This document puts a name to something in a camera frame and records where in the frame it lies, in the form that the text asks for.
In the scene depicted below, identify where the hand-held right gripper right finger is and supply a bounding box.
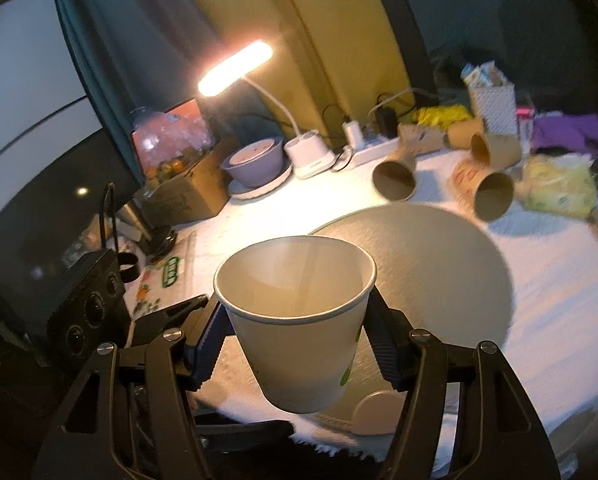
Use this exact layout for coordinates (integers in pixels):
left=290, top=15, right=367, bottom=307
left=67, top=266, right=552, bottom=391
left=360, top=291, right=562, bottom=480

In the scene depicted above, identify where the white round lid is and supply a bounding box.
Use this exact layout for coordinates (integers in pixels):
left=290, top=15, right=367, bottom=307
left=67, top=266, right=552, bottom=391
left=353, top=389, right=411, bottom=436

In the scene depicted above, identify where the white desk lamp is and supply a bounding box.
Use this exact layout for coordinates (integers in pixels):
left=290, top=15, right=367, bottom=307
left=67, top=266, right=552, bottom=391
left=197, top=40, right=338, bottom=180

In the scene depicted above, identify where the green tissue packet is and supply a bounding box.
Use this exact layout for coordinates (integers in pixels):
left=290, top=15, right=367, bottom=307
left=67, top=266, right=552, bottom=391
left=521, top=154, right=598, bottom=219

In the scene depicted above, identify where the black charger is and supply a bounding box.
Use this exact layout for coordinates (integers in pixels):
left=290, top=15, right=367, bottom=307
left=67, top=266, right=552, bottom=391
left=376, top=107, right=398, bottom=139

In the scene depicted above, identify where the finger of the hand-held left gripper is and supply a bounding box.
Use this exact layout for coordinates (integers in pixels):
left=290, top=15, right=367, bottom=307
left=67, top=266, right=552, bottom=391
left=128, top=295, right=210, bottom=347

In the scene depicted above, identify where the white power strip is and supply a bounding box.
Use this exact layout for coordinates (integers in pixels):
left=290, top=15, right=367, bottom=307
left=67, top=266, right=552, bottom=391
left=348, top=137, right=401, bottom=167

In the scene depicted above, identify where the brown paper cup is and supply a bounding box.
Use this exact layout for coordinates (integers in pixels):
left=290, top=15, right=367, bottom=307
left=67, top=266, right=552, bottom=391
left=469, top=131, right=523, bottom=169
left=398, top=122, right=451, bottom=157
left=446, top=117, right=486, bottom=150
left=452, top=157, right=516, bottom=222
left=371, top=151, right=418, bottom=204

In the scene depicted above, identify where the purple cloth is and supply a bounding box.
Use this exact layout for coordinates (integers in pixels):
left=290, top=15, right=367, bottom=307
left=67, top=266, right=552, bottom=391
left=531, top=113, right=598, bottom=152

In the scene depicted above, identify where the white plate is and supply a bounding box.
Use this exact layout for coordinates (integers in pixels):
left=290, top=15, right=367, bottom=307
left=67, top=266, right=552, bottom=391
left=227, top=164, right=294, bottom=201

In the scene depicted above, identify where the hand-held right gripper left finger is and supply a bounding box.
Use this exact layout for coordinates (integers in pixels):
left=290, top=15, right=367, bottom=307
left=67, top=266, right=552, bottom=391
left=33, top=295, right=231, bottom=480

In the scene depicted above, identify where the cardboard box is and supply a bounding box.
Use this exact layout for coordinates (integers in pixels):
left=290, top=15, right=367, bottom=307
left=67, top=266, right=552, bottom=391
left=134, top=137, right=241, bottom=227

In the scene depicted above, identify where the teal curtain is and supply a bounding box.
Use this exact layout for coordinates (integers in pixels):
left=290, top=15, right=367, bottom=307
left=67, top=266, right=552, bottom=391
left=53, top=0, right=215, bottom=188

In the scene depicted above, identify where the yellow curtain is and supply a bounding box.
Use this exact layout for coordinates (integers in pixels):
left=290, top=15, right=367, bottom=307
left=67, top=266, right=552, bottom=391
left=176, top=0, right=411, bottom=128

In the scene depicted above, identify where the white charger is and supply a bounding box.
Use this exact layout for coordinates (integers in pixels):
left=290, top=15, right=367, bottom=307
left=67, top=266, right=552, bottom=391
left=342, top=120, right=364, bottom=149

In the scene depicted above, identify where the clear plastic bag of fruit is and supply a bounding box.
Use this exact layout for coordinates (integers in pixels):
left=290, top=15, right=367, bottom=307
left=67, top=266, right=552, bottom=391
left=130, top=99, right=216, bottom=183

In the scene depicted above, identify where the yellow cloth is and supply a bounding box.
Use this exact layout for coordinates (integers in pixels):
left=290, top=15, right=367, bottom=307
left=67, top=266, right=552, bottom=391
left=413, top=104, right=473, bottom=129

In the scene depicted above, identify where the white paper cup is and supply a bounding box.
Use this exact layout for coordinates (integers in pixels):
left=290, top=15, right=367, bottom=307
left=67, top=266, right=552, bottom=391
left=213, top=235, right=378, bottom=415

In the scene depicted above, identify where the black ring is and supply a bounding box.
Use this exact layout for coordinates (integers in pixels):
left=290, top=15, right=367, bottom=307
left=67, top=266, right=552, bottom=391
left=118, top=252, right=140, bottom=281

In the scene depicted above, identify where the white tablecloth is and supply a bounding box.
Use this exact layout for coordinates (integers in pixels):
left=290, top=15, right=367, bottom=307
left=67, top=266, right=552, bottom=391
left=124, top=149, right=598, bottom=461

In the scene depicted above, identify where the round grey mat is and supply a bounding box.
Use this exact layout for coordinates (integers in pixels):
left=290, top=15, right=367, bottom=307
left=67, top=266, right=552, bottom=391
left=306, top=203, right=516, bottom=437

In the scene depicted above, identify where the purple bowl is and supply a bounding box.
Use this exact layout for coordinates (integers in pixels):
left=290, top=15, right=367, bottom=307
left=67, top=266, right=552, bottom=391
left=221, top=137, right=286, bottom=189

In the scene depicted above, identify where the white patterned holder box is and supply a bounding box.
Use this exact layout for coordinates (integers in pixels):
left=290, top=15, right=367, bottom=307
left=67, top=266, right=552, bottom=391
left=460, top=61, right=518, bottom=136

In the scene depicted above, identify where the black clip stand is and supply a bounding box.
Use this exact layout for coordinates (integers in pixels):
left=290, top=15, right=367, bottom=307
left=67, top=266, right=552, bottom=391
left=98, top=182, right=179, bottom=257

